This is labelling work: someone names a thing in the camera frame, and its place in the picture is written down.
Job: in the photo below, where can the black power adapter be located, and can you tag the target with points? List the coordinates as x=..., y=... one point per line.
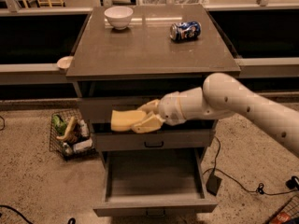
x=213, y=183

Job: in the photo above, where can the grey drawer cabinet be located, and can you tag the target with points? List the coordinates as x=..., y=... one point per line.
x=142, y=60

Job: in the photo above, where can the white packet in basket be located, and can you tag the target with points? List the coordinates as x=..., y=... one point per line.
x=83, y=146

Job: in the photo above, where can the yellow sponge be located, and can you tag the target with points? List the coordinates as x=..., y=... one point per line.
x=121, y=121

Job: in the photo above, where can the yellow banana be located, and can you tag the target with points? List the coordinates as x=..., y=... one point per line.
x=69, y=135

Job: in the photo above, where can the middle grey drawer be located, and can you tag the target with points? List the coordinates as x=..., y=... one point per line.
x=159, y=140

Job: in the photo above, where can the green snack bag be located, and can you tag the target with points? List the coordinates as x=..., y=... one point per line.
x=59, y=124

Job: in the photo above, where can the red can in basket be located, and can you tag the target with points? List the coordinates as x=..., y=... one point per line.
x=280, y=218

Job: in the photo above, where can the blue soda can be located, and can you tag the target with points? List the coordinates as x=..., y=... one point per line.
x=184, y=31

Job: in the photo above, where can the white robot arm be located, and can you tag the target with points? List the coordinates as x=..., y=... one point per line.
x=219, y=97

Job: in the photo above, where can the white ceramic bowl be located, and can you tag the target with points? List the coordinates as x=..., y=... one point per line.
x=119, y=17

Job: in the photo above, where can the white bottle in basket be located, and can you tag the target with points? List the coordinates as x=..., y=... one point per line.
x=84, y=128

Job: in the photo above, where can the bottom grey drawer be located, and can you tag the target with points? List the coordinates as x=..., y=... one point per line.
x=154, y=183

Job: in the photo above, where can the wire basket at right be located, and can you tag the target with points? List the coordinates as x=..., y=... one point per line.
x=291, y=207

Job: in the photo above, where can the black wire basket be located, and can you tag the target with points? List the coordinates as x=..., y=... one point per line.
x=65, y=149

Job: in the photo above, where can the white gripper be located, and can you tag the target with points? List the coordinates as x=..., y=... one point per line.
x=169, y=108

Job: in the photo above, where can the top grey drawer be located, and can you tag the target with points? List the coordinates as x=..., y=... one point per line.
x=96, y=108

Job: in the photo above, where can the grey drawer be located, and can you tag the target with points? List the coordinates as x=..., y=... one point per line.
x=154, y=183
x=159, y=140
x=96, y=108

